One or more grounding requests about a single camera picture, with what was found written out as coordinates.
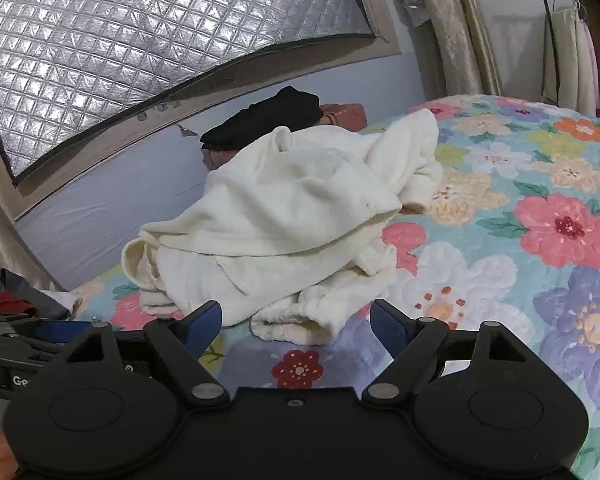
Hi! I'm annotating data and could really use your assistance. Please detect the grey garment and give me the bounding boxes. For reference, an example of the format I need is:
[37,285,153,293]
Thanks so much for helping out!
[0,268,73,321]

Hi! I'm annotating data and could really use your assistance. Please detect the red garment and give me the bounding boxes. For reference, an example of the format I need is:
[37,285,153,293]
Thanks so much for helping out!
[0,292,33,314]

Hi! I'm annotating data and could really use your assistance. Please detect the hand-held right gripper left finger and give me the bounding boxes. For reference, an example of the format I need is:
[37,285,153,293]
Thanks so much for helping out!
[62,301,231,408]

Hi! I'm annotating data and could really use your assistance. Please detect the hanging cream garment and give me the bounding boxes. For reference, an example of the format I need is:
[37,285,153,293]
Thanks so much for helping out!
[542,2,600,108]

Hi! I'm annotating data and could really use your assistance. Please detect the beige curtain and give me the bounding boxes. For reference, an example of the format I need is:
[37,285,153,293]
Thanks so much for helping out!
[409,0,503,97]

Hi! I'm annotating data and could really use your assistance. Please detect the black clothes rack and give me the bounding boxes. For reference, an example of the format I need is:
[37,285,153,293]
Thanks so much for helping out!
[526,0,581,103]

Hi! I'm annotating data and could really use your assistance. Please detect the cream white fleece garment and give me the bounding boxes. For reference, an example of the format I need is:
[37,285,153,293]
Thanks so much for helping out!
[121,108,445,346]

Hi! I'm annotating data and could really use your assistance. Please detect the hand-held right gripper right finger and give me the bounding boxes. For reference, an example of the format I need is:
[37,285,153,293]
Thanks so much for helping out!
[361,298,531,408]

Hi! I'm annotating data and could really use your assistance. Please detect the silver quilted window cover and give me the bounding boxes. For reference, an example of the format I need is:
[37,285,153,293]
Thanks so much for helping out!
[0,0,376,178]

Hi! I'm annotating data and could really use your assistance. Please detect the floral quilt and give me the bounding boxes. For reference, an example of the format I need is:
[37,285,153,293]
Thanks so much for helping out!
[72,92,600,480]

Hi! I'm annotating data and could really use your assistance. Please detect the black folded garment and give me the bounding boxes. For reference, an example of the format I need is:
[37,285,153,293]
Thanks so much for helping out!
[200,85,323,152]

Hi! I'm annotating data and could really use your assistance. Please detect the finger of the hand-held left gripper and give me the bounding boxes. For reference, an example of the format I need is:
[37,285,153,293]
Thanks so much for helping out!
[30,319,95,345]

